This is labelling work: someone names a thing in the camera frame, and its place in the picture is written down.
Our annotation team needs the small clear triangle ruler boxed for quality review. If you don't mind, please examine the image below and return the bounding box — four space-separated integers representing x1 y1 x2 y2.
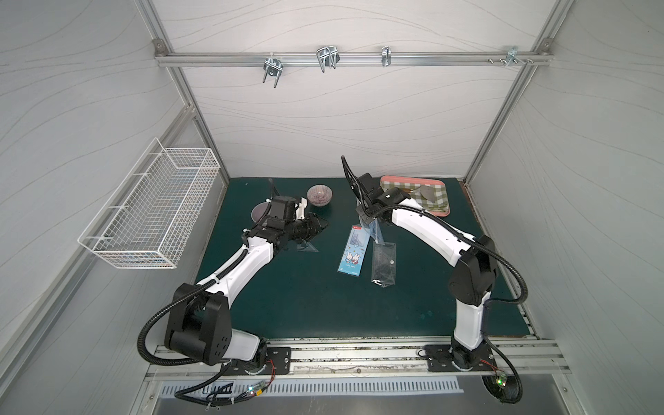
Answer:
296 240 318 252

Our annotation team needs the clear ruler set pouch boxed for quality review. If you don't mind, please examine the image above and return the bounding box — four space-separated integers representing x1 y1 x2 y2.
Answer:
360 217 385 245

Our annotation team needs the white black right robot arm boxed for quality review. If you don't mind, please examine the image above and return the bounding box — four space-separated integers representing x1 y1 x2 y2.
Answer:
341 156 528 405

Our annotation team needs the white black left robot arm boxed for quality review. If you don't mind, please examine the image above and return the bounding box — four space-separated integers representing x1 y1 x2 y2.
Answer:
137 188 329 409

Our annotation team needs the blue printed ruler set card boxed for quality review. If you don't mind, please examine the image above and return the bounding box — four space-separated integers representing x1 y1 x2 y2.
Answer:
337 225 371 277

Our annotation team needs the purple striped bowl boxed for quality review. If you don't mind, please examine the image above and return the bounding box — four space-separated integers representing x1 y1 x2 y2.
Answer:
306 184 333 208

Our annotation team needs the plain lilac bowl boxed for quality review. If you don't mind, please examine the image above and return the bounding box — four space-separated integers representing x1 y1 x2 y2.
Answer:
251 202 271 223

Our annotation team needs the green white checkered cloth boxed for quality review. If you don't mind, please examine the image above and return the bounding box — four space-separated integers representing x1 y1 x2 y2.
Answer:
380 179 450 213

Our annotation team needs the pink plastic tray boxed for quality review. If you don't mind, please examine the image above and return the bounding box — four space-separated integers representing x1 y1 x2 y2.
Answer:
379 175 451 218

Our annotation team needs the metal u-bolt clamp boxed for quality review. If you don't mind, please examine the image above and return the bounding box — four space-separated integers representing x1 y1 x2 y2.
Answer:
381 46 392 67
262 57 284 88
316 46 340 73

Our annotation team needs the wooden handled metal scraper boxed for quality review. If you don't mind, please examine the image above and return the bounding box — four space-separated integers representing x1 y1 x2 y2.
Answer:
411 185 437 202

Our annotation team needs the white wire basket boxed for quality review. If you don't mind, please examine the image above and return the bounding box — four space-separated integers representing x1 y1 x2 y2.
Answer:
78 138 220 270

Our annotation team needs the aluminium overhead rail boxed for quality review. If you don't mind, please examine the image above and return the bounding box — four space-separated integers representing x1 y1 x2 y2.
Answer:
155 47 554 68

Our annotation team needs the metal bracket clamp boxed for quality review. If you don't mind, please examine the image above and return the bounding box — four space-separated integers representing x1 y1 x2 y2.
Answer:
487 47 534 67

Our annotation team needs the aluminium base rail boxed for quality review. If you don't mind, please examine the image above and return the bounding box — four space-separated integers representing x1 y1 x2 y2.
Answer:
144 336 572 382

